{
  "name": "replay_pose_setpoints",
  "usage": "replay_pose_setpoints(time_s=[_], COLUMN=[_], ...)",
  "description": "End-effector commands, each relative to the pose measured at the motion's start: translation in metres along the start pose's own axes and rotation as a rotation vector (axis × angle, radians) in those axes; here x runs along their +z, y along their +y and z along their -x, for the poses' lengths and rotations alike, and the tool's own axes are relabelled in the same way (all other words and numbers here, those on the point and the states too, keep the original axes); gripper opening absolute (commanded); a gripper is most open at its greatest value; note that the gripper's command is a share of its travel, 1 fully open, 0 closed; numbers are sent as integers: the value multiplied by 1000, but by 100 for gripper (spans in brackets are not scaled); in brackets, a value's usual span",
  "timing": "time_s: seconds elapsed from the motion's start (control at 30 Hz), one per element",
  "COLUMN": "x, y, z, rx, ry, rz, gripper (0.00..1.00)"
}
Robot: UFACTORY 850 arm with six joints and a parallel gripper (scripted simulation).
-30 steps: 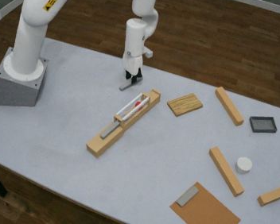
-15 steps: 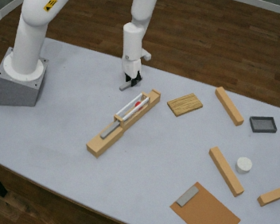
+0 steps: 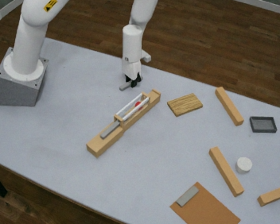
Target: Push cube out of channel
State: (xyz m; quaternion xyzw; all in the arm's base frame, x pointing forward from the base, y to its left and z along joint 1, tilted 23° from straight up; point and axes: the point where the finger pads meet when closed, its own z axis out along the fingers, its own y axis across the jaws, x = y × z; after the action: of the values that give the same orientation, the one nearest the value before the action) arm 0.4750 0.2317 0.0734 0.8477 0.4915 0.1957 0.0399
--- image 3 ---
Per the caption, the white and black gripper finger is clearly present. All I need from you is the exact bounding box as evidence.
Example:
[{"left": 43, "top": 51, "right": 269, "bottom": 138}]
[
  {"left": 131, "top": 72, "right": 142, "bottom": 88},
  {"left": 125, "top": 74, "right": 131, "bottom": 83}
]

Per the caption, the brown clipboard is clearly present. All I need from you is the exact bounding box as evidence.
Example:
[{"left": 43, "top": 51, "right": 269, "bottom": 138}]
[{"left": 169, "top": 182, "right": 241, "bottom": 224}]

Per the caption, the brown wooden board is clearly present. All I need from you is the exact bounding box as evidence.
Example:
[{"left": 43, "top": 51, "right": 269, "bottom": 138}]
[{"left": 167, "top": 93, "right": 203, "bottom": 117}]

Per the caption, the tan wooden base plank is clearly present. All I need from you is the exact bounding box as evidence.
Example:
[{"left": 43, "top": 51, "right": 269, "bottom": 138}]
[{"left": 86, "top": 89, "right": 161, "bottom": 158}]

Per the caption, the tan wooden bar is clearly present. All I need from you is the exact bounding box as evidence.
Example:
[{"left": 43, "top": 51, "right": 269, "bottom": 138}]
[
  {"left": 208, "top": 146, "right": 244, "bottom": 197},
  {"left": 215, "top": 87, "right": 244, "bottom": 126},
  {"left": 257, "top": 188, "right": 280, "bottom": 207}
]

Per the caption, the grey square stick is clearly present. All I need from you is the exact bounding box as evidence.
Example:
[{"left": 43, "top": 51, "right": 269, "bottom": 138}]
[
  {"left": 119, "top": 80, "right": 132, "bottom": 91},
  {"left": 100, "top": 120, "right": 120, "bottom": 140}
]

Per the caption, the white short cylinder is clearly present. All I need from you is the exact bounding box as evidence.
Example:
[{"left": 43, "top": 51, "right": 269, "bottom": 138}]
[{"left": 235, "top": 157, "right": 252, "bottom": 175}]

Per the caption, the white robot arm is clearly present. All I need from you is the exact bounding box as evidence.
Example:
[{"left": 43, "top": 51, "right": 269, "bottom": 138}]
[{"left": 3, "top": 0, "right": 158, "bottom": 82}]

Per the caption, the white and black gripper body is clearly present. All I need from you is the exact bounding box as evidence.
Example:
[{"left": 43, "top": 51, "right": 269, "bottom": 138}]
[{"left": 122, "top": 58, "right": 141, "bottom": 80}]

